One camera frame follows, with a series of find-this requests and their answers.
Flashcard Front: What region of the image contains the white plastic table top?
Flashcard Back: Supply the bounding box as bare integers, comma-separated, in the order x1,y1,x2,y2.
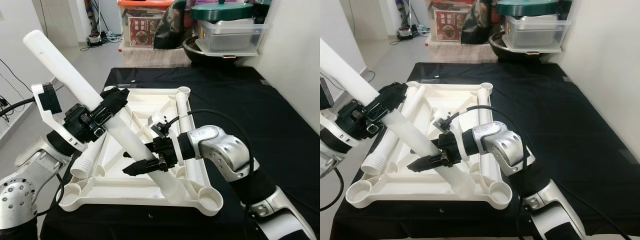
59,86,224,217
345,81,514,211

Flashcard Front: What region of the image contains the red printed carton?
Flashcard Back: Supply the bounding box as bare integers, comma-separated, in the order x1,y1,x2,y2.
128,16,162,47
434,10,468,42

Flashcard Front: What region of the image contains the black tablecloth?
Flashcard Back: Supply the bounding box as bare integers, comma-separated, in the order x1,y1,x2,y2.
40,66,321,240
330,62,640,240

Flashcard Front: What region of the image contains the black bag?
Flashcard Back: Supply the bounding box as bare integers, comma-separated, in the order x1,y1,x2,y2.
154,0,188,50
460,0,493,46

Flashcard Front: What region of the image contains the black wok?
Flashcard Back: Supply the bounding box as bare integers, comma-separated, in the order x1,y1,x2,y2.
489,32,556,63
182,36,261,66

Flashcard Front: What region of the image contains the clear plastic storage box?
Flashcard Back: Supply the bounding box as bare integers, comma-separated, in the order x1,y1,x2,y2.
502,15,572,53
196,20,268,57

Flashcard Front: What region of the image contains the green pot lid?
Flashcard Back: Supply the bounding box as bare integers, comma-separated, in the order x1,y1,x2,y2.
496,0,558,17
190,0,255,22

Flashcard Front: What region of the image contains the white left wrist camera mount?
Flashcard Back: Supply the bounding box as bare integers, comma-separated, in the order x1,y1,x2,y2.
31,82,86,153
320,77,361,166

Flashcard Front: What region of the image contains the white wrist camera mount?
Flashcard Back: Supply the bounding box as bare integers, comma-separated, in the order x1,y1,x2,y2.
434,110,458,132
320,77,361,166
31,82,86,153
148,111,174,139

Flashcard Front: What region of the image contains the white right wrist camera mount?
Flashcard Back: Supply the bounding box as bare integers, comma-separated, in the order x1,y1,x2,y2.
148,111,174,139
434,110,458,132

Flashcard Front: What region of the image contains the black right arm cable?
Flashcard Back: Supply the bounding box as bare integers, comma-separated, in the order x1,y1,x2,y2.
450,105,633,240
165,109,261,221

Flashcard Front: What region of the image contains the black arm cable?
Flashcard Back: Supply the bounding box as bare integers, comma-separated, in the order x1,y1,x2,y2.
0,97,76,218
320,167,346,211
450,105,633,240
165,109,261,221

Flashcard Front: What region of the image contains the floor power strip with cables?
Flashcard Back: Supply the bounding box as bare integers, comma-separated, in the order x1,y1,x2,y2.
397,22,431,42
86,31,123,48

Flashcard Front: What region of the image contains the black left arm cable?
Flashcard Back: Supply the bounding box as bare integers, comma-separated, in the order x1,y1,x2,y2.
0,97,76,218
320,167,346,211

